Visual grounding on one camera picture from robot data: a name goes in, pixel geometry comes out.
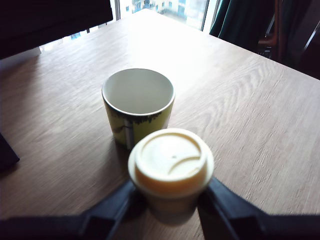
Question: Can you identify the white window frame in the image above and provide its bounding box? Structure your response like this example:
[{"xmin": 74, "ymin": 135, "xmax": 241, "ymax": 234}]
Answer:
[{"xmin": 38, "ymin": 0, "xmax": 222, "ymax": 55}]

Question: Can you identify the cream coffee capsule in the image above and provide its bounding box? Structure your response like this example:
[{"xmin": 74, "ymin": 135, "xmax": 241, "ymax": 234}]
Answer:
[{"xmin": 127, "ymin": 127, "xmax": 215, "ymax": 221}]

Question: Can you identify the dark wooden chair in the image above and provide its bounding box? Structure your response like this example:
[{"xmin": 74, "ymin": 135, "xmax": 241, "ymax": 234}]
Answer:
[{"xmin": 257, "ymin": 0, "xmax": 320, "ymax": 80}]

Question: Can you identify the dark green curtain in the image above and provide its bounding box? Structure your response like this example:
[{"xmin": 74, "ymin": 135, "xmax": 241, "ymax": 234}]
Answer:
[{"xmin": 209, "ymin": 0, "xmax": 276, "ymax": 51}]

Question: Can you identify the green cartoon print mug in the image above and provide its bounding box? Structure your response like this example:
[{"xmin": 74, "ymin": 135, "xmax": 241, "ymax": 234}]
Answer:
[{"xmin": 101, "ymin": 67, "xmax": 176, "ymax": 151}]

